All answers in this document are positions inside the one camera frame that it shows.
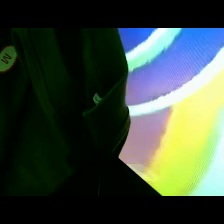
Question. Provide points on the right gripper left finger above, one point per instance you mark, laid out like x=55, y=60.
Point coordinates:
x=90, y=185

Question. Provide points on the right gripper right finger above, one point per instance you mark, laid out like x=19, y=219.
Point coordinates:
x=123, y=180

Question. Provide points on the brown shirt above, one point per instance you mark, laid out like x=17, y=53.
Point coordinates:
x=60, y=110

